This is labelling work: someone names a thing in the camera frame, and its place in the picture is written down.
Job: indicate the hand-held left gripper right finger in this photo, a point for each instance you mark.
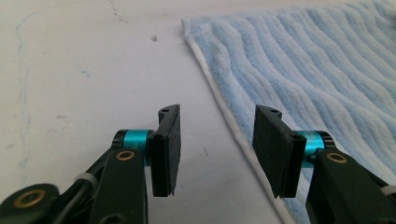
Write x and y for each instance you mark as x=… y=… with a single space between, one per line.
x=274 y=155

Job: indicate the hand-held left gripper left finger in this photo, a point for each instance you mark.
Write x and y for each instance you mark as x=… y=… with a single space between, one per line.
x=165 y=149

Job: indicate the light blue striped towel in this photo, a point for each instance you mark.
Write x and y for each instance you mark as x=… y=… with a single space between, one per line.
x=311 y=77

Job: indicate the white grid foam mat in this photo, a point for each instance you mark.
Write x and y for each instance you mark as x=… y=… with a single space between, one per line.
x=77 y=77

